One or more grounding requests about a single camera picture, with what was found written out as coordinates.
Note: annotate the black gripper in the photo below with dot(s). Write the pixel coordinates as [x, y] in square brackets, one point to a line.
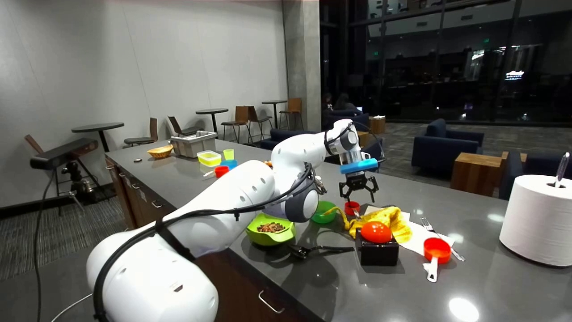
[360, 179]

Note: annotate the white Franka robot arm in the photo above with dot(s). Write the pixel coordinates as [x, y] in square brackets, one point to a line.
[238, 189]

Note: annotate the small green measuring cup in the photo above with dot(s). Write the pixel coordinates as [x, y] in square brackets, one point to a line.
[326, 213]

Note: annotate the light green bowl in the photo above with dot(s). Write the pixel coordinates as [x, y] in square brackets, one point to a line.
[256, 234]

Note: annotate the blue and yellow cup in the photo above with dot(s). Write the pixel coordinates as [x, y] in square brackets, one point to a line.
[229, 157]

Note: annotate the yellow bowl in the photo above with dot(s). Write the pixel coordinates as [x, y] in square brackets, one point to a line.
[159, 152]

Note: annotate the orange button on black box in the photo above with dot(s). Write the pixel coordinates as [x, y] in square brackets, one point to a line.
[376, 232]

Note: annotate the black keys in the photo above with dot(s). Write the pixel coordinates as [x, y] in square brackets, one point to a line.
[315, 250]

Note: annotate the dark blue low sofa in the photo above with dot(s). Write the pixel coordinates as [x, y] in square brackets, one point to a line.
[286, 136]

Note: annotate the brown food pieces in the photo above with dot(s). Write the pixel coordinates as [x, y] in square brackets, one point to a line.
[272, 227]

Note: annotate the dark blue armchair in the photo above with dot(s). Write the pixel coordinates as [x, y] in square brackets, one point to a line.
[447, 145]

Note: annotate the brown wooden chair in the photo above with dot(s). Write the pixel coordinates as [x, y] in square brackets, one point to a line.
[242, 116]
[292, 107]

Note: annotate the wooden box table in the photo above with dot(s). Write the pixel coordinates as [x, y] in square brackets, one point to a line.
[476, 171]

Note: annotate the round bar table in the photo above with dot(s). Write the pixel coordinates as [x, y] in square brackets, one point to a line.
[274, 102]
[213, 111]

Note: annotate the yellow plastic container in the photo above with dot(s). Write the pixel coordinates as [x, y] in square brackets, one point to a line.
[209, 157]

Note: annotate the long dark blue sofa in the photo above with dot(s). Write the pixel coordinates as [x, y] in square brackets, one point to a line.
[524, 162]

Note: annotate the metal container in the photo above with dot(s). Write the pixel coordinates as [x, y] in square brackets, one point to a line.
[193, 143]

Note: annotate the white paper towel roll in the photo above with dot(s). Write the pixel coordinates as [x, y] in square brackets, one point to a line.
[537, 220]

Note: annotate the dark wooden chair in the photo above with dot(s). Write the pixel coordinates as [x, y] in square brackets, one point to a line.
[140, 139]
[184, 127]

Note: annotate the metal towel holder rod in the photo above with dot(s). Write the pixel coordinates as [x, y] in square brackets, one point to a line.
[560, 168]

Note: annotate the brown counter cabinet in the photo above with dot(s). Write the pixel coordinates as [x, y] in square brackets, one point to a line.
[136, 202]

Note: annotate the round black table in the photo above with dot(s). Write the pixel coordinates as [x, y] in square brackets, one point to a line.
[99, 127]

